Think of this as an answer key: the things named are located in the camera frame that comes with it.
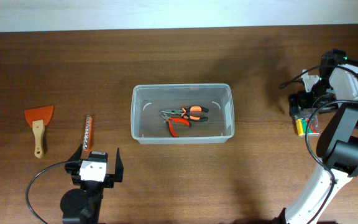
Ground clear case coloured tubes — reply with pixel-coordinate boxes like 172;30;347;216
293;114;319;136

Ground right black cable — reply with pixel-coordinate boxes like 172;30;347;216
278;63;358;224

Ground small red-handled pliers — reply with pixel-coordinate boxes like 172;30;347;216
161;113;192;138

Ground orange scraper wooden handle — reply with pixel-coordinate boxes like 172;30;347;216
24;105;54;159

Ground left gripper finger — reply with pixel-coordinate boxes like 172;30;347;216
68;144;83;161
114;148;124;175

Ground orange-black long nose pliers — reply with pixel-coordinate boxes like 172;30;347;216
161;106;209;122

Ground clear plastic container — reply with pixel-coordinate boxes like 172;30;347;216
131;83;235;144

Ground left black cable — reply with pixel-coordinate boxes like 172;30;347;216
25;160;74;224

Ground orange socket bit rail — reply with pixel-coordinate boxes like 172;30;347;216
83;115;93;151

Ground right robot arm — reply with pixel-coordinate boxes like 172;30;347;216
272;49;358;224

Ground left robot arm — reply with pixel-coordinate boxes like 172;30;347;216
60;145;124;224

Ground black cable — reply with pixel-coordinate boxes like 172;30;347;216
25;160;74;224
278;63;358;224

